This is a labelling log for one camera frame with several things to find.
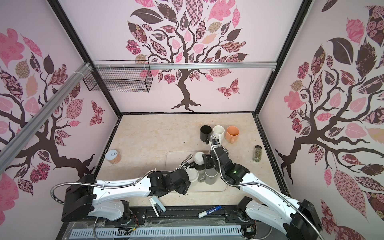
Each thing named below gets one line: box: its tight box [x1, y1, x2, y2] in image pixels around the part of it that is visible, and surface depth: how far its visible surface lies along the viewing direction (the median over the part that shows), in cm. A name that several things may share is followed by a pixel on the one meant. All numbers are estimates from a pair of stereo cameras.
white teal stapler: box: [149, 195, 167, 218], surface depth 76 cm
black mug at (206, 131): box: [200, 125, 213, 145], surface depth 101 cm
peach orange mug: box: [225, 125, 240, 144], surface depth 100 cm
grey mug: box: [199, 168, 219, 185], surface depth 80 cm
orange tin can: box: [105, 149, 122, 165], surface depth 92 cm
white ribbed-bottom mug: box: [212, 125, 225, 144], surface depth 102 cm
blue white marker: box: [198, 205, 222, 218], surface depth 76 cm
